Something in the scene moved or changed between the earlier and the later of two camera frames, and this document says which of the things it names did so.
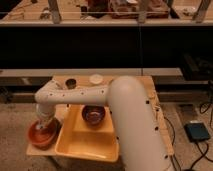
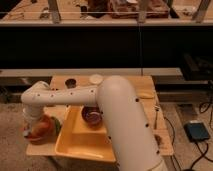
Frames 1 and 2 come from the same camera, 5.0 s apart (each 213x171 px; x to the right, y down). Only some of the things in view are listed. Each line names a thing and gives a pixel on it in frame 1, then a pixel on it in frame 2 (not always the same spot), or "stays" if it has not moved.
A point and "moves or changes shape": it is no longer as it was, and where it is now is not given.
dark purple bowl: [93, 114] stays
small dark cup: [71, 83] stays
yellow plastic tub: [78, 138] stays
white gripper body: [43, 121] to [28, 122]
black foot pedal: [197, 131] stays
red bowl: [43, 138] moves or changes shape
